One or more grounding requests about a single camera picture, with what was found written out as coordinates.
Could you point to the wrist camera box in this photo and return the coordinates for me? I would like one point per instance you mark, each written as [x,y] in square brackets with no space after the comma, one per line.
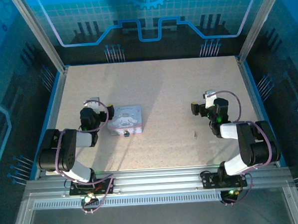
[95,101]
[209,98]

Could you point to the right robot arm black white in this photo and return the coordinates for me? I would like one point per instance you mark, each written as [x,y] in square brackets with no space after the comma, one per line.
[250,146]

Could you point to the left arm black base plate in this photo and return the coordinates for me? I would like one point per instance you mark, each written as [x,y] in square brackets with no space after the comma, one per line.
[105,185]

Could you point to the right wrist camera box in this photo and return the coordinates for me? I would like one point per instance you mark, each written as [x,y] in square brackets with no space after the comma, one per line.
[209,98]

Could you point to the aluminium frame post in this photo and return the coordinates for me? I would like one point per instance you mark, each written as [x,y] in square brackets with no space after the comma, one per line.
[257,23]
[38,35]

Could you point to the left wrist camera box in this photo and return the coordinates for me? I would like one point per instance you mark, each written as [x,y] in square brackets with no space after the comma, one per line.
[95,101]

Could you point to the aluminium side rail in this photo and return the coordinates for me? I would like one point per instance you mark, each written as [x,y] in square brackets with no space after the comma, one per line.
[53,117]
[257,106]

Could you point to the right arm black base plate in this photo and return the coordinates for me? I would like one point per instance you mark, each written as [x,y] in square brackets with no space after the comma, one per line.
[208,180]

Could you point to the small lit circuit board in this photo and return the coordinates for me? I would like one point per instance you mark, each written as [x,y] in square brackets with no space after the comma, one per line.
[88,199]
[231,193]

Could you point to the aluminium front rail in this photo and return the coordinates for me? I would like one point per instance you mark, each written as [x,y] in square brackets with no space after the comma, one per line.
[157,180]

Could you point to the pale patterned pouch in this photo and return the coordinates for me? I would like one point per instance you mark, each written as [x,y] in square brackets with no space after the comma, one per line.
[125,118]

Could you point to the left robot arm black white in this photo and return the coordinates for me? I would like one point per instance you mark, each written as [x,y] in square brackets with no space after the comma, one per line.
[66,151]

